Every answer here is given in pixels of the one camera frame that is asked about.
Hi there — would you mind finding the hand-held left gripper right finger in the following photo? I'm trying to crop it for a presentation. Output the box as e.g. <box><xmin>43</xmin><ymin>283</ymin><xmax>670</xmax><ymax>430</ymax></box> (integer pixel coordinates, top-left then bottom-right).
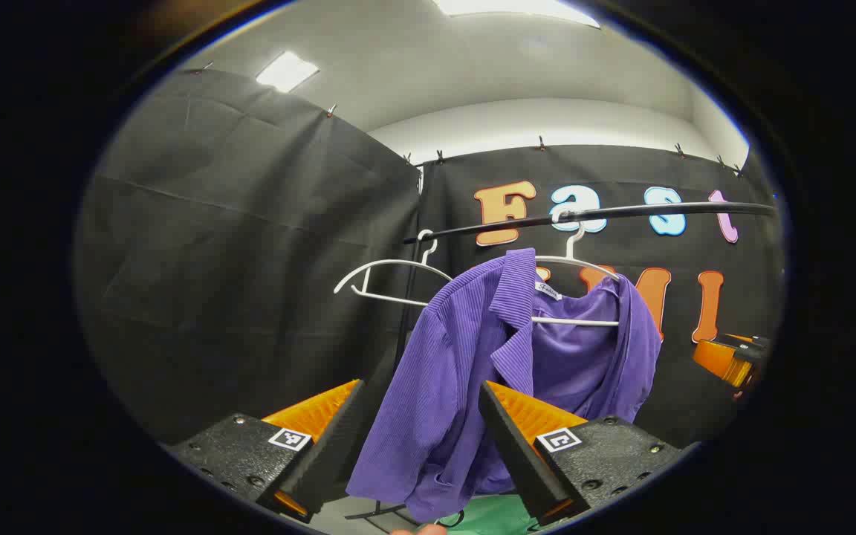
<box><xmin>477</xmin><ymin>380</ymin><xmax>686</xmax><ymax>528</ymax></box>

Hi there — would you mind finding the white plastic hanger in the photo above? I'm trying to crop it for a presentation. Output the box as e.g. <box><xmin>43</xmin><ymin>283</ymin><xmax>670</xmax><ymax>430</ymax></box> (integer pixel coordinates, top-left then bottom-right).
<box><xmin>531</xmin><ymin>205</ymin><xmax>621</xmax><ymax>328</ymax></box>
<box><xmin>333</xmin><ymin>229</ymin><xmax>455</xmax><ymax>308</ymax></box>

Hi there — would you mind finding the green laundry hamper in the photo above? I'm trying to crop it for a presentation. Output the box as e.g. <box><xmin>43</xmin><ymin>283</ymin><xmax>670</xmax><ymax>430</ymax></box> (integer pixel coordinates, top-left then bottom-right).
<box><xmin>435</xmin><ymin>493</ymin><xmax>548</xmax><ymax>535</ymax></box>

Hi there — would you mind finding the black backdrop cloth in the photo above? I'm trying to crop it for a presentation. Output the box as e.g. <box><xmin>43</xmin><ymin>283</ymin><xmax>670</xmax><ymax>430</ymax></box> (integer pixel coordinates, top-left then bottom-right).
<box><xmin>397</xmin><ymin>144</ymin><xmax>785</xmax><ymax>451</ymax></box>
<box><xmin>75</xmin><ymin>68</ymin><xmax>424</xmax><ymax>447</ymax></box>

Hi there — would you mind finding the black metal clothes rack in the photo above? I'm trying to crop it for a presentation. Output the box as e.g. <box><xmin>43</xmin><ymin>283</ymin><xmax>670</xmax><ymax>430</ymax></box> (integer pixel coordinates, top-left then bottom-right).
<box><xmin>345</xmin><ymin>201</ymin><xmax>778</xmax><ymax>533</ymax></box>

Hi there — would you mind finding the ceiling light panel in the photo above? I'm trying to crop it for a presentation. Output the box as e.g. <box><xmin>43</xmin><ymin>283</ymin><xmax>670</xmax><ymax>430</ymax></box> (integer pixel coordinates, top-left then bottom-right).
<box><xmin>255</xmin><ymin>50</ymin><xmax>321</xmax><ymax>94</ymax></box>
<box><xmin>432</xmin><ymin>0</ymin><xmax>602</xmax><ymax>30</ymax></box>

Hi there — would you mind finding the purple ribbed shirt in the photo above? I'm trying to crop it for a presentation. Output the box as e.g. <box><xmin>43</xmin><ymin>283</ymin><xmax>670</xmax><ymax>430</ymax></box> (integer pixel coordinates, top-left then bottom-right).
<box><xmin>346</xmin><ymin>247</ymin><xmax>664</xmax><ymax>524</ymax></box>

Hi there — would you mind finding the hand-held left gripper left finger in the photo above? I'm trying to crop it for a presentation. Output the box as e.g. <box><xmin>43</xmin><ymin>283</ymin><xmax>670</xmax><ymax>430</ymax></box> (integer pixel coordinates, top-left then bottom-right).
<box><xmin>164</xmin><ymin>379</ymin><xmax>368</xmax><ymax>525</ymax></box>

